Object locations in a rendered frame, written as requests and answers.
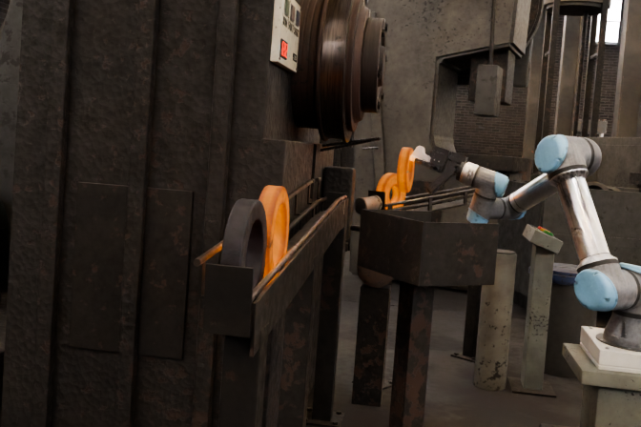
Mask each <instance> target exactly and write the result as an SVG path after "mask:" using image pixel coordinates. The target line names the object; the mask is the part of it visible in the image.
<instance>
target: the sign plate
mask: <svg viewBox="0 0 641 427"><path fill-rule="evenodd" d="M289 1H290V5H289V15H288V16H287V15H286V14H285V3H286V0H275V3H274V17H273V30H272V45H271V58H270V61H271V62H273V63H275V64H277V65H278V66H280V67H282V68H283V69H285V70H287V71H289V72H297V70H298V68H297V63H298V49H299V36H300V27H299V26H298V25H297V10H298V11H299V12H301V7H300V5H299V4H298V3H297V2H296V1H295V0H289ZM292 5H293V6H294V7H295V21H293V20H292V19H291V10H292ZM282 42H284V43H286V44H287V46H288V49H287V46H286V50H284V49H285V46H284V43H283V45H282ZM281 52H282V53H283V55H282V53H281ZM285 52H286V56H287V58H286V57H285V56H284V55H285Z"/></svg>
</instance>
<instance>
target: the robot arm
mask: <svg viewBox="0 0 641 427"><path fill-rule="evenodd" d="M423 159H424V160H423ZM467 159H468V157H465V156H463V155H460V154H457V153H454V152H451V151H448V150H445V149H443V148H440V147H437V146H435V149H434V151H432V154H431V157H430V156H429V155H427V154H425V149H424V147H422V146H418V147H417V148H416V149H415V151H414V152H413V153H412V154H411V155H410V158H409V160H411V161H413V162H416V163H418V164H421V165H423V166H426V167H428V169H430V170H433V171H436V172H438V173H441V174H442V175H441V176H440V177H438V178H437V179H436V180H435V181H434V182H431V183H430V184H429V185H428V186H427V188H426V190H427V191H428V192H429V193H431V194H433V193H436V192H437V191H438V190H439V188H440V187H442V186H443V184H444V183H445V182H446V181H447V180H449V179H450V178H451V177H452V176H453V175H454V174H457V175H456V180H458V181H460V180H461V183H464V184H466V185H468V186H471V187H473V188H476V190H475V193H474V195H473V197H472V200H471V203H470V206H469V207H468V212H467V216H466V219H467V220H468V221H469V222H470V223H487V222H488V220H489V219H508V220H515V219H521V218H522V217H524V215H525V213H526V211H527V210H528V209H529V208H531V207H533V206H534V205H536V204H538V203H539V202H541V201H543V200H544V199H546V198H548V197H549V196H551V195H553V194H554V193H557V192H558V193H559V196H560V200H561V203H562V206H563V209H564V212H565V216H566V219H567V222H568V224H569V230H570V233H571V236H572V239H573V242H574V246H575V249H576V252H577V254H578V257H579V260H580V264H579V265H578V267H577V269H576V270H577V273H578V275H577V276H576V277H575V283H574V292H575V295H576V297H577V299H578V300H579V302H580V303H581V304H582V305H583V306H584V307H586V308H588V309H589V310H592V311H599V312H608V311H612V315H611V317H610V320H609V322H608V324H607V326H606V328H605V330H604V333H603V338H604V339H605V340H606V341H608V342H610V343H613V344H616V345H620V346H624V347H628V348H633V349H641V266H636V265H631V264H627V263H619V262H618V259H617V258H616V257H614V256H612V255H611V254H610V251H609V248H608V245H607V242H606V239H605V237H604V234H603V231H602V228H601V225H600V222H599V219H598V216H597V213H596V211H595V208H594V205H593V202H592V199H591V196H590V192H589V187H588V184H587V181H586V178H587V177H589V176H590V175H592V174H593V173H595V172H596V171H597V169H598V168H599V166H600V164H601V161H602V153H601V150H600V148H599V146H598V145H597V144H596V143H595V142H594V141H592V140H591V139H588V138H586V137H576V136H566V135H562V134H557V135H549V136H546V137H545V138H544V139H542V140H541V141H540V143H539V144H538V146H537V149H536V151H535V155H534V161H535V165H536V167H537V169H538V170H539V171H541V172H542V173H543V174H541V175H540V176H538V177H536V178H535V179H533V180H532V181H530V182H529V183H527V184H526V185H525V186H524V187H522V188H520V189H519V190H517V191H516V192H514V193H512V194H510V195H509V196H507V197H505V198H500V197H503V195H504V194H505V191H506V189H507V185H508V181H509V179H508V177H507V176H505V175H503V174H501V173H498V172H494V171H492V170H489V169H486V168H484V167H481V166H478V165H476V164H473V163H470V162H466V161H467ZM425 160H426V161H425ZM456 166H458V168H456ZM498 196H499V197H498Z"/></svg>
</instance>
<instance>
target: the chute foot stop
mask: <svg viewBox="0 0 641 427"><path fill-rule="evenodd" d="M253 282H254V268H249V267H239V266H229V265H219V264H210V263H206V265H205V287H204V309H203V333H207V334H216V335H225V336H241V337H250V336H251V318H252V300H253Z"/></svg>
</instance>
